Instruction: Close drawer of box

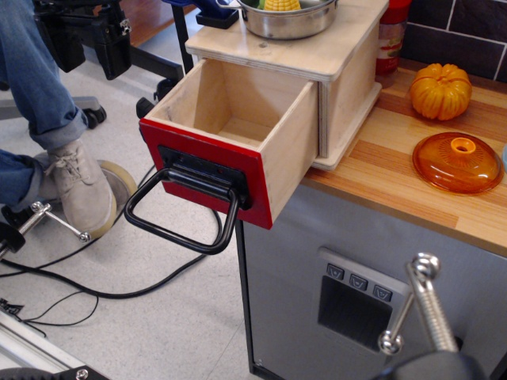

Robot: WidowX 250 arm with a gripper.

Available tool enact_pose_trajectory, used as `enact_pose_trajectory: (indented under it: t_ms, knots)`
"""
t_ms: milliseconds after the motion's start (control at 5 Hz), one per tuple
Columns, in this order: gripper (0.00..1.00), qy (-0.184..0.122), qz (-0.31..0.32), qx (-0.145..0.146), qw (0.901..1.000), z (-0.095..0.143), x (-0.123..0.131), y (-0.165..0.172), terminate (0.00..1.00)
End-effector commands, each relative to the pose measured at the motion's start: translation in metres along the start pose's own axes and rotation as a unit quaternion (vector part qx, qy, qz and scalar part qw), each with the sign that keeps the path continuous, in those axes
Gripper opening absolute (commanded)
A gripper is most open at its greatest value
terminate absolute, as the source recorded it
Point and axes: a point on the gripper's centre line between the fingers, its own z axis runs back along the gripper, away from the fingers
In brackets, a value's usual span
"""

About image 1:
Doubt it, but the thick black cable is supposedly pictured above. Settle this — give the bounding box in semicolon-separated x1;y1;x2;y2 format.
0;165;223;300

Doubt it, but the beige sneaker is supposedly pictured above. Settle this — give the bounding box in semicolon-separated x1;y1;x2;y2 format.
39;139;116;239

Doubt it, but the grey toy kitchen cabinet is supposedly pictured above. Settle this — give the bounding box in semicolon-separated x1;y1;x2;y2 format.
238;185;506;379

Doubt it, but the plywood box housing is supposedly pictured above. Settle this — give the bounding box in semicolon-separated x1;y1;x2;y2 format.
186;0;389;170

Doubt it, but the silver screw clamp right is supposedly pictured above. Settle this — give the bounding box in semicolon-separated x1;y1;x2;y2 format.
377;253;459;355

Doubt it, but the stainless steel pot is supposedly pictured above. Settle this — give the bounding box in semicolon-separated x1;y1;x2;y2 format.
215;1;338;40

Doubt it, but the roll of tape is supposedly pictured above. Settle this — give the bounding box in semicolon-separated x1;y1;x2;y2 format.
91;160;138;239

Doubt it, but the black table frame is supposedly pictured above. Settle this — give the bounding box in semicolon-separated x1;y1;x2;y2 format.
118;0;195;82

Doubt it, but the office chair base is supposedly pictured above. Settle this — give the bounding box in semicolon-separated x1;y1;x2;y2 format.
1;79;177;129

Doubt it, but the yellow toy corn cob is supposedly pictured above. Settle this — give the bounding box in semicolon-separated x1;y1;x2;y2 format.
262;0;301;12

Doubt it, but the aluminium profile rail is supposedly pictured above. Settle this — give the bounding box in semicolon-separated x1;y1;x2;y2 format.
1;311;106;380

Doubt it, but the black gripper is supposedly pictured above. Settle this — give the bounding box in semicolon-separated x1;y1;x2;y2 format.
32;1;132;80

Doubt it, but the silver screw clamp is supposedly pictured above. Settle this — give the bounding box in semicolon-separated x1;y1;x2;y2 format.
1;202;92;260
377;253;459;355

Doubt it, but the silver screw clamp left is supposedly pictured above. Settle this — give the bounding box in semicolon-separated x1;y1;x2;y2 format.
1;202;92;260

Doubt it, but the orange transparent pot lid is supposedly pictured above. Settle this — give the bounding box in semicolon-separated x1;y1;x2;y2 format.
412;132;504;195

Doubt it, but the orange toy pumpkin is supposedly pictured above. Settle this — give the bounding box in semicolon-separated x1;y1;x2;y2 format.
410;63;472;121

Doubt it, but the red capped spice jar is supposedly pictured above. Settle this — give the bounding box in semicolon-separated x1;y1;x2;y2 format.
375;0;412;88

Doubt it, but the blue jeans leg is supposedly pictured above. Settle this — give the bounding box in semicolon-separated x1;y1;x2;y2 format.
1;1;87;211

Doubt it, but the thin black cable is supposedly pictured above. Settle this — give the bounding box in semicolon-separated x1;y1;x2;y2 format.
0;291;100;337

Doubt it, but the wooden drawer with red front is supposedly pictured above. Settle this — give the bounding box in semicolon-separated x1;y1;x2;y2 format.
124;58;320;256

